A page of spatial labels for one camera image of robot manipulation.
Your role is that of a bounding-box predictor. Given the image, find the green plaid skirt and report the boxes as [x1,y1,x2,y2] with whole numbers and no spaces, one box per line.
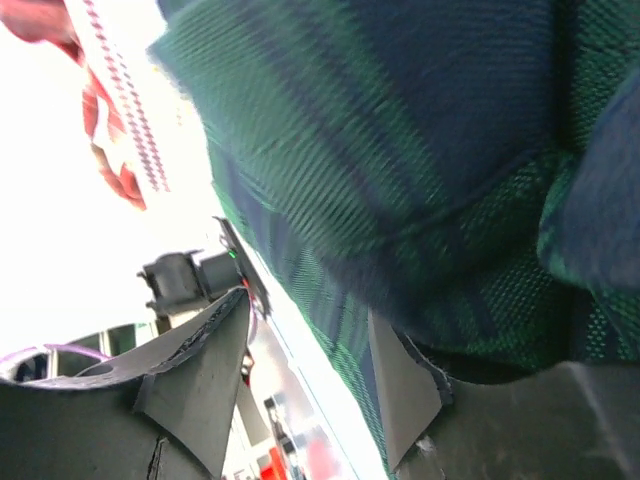
[151,1,639,479]

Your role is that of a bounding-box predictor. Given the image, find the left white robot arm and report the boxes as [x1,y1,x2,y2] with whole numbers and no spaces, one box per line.
[137,217,272,333]

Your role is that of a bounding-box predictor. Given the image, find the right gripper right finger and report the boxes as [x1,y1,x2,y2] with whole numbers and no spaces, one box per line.
[368,315,639,479]

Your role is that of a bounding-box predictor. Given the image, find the red plaid skirt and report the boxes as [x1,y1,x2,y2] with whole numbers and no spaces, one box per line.
[1,1,170,211]

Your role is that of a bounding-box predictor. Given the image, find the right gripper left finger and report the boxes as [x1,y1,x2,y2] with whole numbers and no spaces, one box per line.
[1,289,250,479]

